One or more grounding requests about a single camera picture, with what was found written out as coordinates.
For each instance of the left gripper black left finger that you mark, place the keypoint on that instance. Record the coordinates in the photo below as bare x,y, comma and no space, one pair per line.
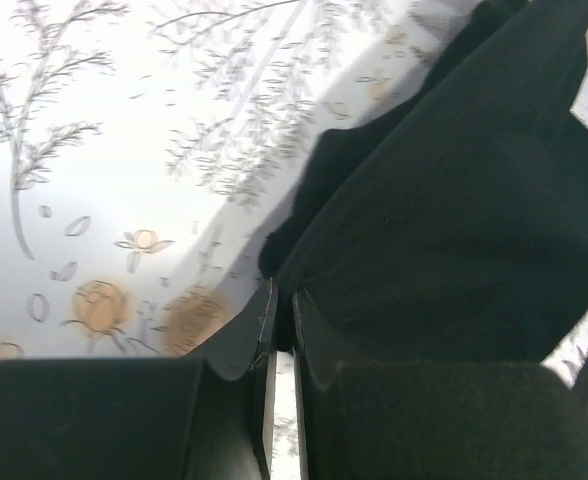
207,415

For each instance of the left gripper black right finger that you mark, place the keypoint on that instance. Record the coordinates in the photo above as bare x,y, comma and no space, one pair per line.
363,418

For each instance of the black t shirt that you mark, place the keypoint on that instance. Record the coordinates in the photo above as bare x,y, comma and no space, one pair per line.
455,226

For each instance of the floral patterned table mat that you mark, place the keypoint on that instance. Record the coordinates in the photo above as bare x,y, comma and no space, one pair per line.
149,148

